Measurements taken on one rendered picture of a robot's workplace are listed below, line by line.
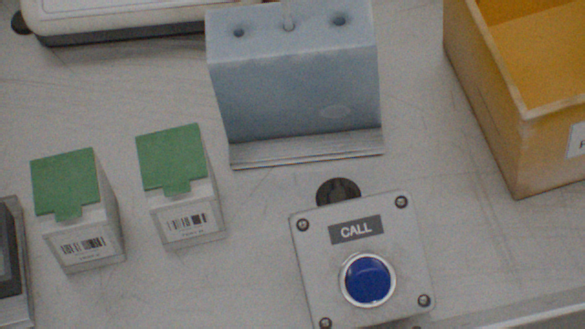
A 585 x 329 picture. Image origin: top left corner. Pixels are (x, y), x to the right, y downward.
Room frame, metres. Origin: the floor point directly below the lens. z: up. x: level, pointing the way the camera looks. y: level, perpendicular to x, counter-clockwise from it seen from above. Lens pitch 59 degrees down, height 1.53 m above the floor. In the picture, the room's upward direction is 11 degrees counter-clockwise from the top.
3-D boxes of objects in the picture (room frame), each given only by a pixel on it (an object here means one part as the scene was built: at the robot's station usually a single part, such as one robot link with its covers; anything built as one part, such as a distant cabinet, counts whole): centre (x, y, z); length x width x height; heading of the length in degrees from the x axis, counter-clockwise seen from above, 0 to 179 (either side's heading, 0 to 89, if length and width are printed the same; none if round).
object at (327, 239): (0.32, -0.03, 0.92); 0.13 x 0.07 x 0.08; 2
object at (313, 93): (0.43, -0.02, 0.92); 0.10 x 0.07 x 0.10; 84
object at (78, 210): (0.37, 0.13, 0.91); 0.05 x 0.04 x 0.07; 2
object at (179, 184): (0.38, 0.07, 0.91); 0.05 x 0.04 x 0.07; 2
